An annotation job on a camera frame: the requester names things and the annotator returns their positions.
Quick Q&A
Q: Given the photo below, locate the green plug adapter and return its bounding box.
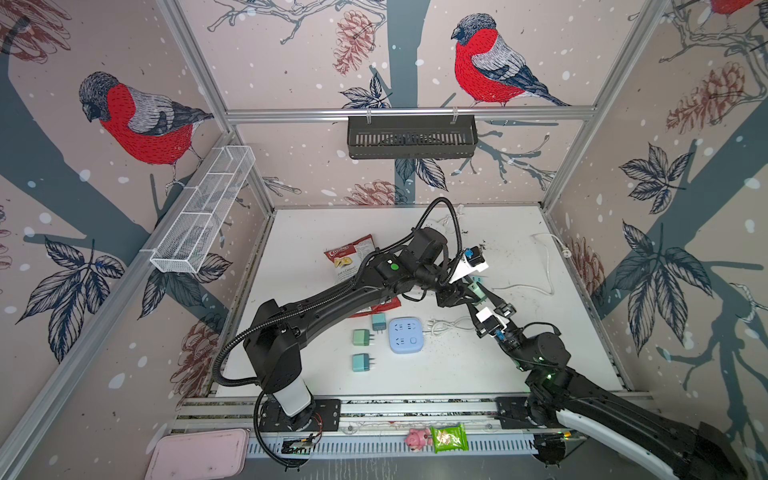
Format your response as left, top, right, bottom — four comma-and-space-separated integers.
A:
467, 282, 486, 300
352, 329, 372, 347

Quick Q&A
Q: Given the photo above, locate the red white snack bag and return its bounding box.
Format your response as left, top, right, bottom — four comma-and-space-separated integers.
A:
324, 234, 402, 318

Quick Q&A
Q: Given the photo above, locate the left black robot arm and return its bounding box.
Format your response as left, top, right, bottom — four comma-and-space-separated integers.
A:
212, 216, 486, 430

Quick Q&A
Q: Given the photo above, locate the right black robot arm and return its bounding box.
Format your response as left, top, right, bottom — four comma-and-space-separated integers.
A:
459, 285, 748, 479

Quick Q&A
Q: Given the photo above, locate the teal plug adapter middle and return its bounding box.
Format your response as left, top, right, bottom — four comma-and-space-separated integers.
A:
371, 313, 387, 332

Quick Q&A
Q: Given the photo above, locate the teal plug adapter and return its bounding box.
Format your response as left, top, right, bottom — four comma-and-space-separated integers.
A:
371, 313, 387, 332
352, 353, 374, 373

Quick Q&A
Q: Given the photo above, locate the teal plug adapter front left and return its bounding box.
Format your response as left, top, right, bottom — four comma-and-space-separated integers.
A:
352, 353, 374, 373

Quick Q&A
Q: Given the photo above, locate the blue cube power socket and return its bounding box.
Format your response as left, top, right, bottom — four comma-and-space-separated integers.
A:
388, 317, 424, 355

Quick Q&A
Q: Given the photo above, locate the green snack packet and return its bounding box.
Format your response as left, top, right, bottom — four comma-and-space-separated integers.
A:
430, 424, 469, 453

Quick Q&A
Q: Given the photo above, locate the pink pig toy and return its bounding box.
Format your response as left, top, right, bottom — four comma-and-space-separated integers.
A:
405, 428, 433, 452

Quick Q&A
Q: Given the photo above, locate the pink plastic tray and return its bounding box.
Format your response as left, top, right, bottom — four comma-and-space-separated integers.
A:
145, 429, 250, 480

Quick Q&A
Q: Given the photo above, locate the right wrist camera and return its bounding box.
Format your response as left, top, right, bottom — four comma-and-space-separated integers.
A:
470, 306, 507, 338

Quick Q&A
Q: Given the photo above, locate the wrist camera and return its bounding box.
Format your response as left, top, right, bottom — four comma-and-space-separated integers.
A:
449, 246, 488, 284
470, 306, 507, 338

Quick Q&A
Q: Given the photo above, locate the white coiled cable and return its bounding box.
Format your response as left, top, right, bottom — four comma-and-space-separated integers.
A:
423, 316, 475, 336

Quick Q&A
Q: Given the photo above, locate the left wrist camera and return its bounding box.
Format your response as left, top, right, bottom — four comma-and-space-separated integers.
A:
449, 246, 488, 284

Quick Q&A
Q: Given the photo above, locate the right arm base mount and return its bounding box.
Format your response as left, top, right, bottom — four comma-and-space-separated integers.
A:
494, 396, 546, 429

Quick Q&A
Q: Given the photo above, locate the white power strip cord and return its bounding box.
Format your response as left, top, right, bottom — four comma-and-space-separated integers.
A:
491, 232, 574, 298

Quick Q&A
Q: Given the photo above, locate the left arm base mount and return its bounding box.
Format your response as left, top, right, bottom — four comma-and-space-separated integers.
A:
254, 396, 341, 433

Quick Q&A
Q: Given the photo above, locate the black hanging wire basket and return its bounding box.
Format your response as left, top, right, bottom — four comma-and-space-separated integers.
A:
347, 115, 478, 160

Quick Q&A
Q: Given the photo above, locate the white wire mesh shelf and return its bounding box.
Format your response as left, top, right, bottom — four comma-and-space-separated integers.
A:
150, 145, 255, 274

